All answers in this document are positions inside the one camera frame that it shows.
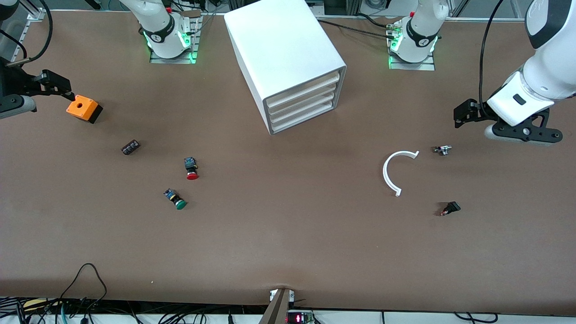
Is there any green push button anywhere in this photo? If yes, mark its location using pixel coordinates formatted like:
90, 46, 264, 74
163, 188, 188, 211

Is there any white drawer cabinet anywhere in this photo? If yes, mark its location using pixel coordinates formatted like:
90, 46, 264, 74
224, 0, 347, 135

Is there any white curved plastic part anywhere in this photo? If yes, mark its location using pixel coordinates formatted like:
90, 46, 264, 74
382, 150, 420, 197

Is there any device with red display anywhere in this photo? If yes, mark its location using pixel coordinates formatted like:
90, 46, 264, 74
286, 310, 315, 324

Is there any orange button enclosure box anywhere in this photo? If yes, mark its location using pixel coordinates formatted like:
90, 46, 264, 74
66, 94, 104, 124

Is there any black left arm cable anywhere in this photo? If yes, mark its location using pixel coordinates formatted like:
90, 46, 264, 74
478, 0, 511, 118

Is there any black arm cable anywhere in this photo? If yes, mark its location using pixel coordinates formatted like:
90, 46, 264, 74
0, 0, 54, 67
478, 0, 511, 118

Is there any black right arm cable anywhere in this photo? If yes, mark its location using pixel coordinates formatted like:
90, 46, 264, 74
0, 0, 54, 67

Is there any aluminium frame profile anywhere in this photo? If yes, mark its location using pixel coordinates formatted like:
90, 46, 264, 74
26, 0, 45, 21

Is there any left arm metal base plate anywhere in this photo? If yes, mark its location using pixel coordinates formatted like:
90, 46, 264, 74
388, 22, 436, 71

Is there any aluminium table edge rail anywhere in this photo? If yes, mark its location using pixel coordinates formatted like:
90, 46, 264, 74
315, 15, 531, 23

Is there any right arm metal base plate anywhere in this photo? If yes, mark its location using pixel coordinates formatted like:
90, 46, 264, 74
149, 10, 202, 64

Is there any looped black cable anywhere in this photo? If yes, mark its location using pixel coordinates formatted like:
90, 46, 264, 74
60, 263, 108, 315

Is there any black cable below table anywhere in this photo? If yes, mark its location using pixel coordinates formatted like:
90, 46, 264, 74
454, 312, 498, 324

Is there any brown camera mount post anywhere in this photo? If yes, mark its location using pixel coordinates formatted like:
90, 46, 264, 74
259, 288, 291, 324

